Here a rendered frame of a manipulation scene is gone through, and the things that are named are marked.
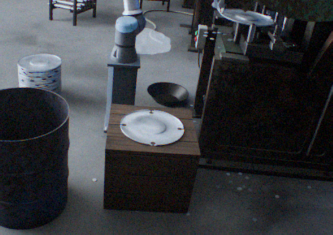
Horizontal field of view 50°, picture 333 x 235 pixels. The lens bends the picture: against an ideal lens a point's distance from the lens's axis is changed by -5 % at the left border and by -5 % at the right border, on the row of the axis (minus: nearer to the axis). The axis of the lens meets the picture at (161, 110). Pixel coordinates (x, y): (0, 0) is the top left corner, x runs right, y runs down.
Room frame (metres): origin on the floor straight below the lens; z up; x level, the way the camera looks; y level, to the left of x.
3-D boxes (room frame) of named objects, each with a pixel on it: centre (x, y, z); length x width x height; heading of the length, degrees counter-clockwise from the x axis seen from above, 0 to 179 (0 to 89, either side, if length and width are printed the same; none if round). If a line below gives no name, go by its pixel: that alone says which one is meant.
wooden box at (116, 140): (1.42, 0.03, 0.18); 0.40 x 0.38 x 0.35; 97
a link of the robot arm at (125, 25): (1.95, 0.25, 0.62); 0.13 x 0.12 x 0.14; 169
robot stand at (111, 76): (1.94, 0.25, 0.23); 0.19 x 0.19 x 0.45; 8
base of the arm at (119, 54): (1.94, 0.25, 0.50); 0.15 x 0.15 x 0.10
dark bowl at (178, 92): (2.36, -0.03, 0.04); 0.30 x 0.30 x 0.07
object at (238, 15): (1.94, -0.38, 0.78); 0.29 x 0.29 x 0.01
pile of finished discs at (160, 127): (1.42, 0.03, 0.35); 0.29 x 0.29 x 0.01
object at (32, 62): (2.19, 0.85, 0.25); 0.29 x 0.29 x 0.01
